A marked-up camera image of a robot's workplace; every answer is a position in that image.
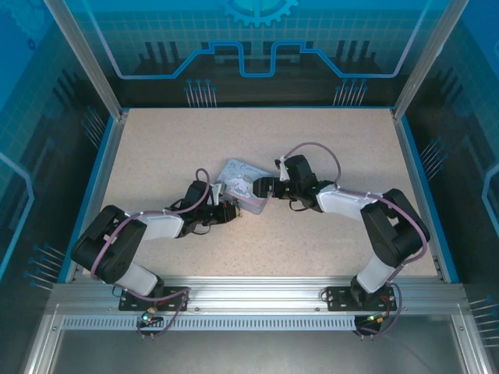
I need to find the aluminium side rail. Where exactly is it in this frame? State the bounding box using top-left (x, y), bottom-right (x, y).
top-left (391, 108), bottom-right (453, 282)
top-left (64, 111), bottom-right (130, 284)

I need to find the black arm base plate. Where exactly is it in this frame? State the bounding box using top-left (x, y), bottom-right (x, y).
top-left (324, 286), bottom-right (399, 312)
top-left (119, 286), bottom-right (191, 312)

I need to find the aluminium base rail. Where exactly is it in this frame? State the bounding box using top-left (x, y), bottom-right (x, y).
top-left (50, 274), bottom-right (467, 313)

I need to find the aluminium frame post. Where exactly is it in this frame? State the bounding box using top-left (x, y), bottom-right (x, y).
top-left (42, 0), bottom-right (130, 121)
top-left (392, 0), bottom-right (472, 122)

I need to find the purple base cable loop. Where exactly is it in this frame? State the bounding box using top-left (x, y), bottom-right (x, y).
top-left (352, 305), bottom-right (402, 340)
top-left (135, 287), bottom-right (192, 340)

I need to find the slotted grey cable duct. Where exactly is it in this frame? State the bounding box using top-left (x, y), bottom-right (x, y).
top-left (62, 315), bottom-right (359, 331)

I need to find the lilac cartoon tin box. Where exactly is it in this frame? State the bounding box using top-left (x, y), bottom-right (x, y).
top-left (213, 157), bottom-right (274, 217)

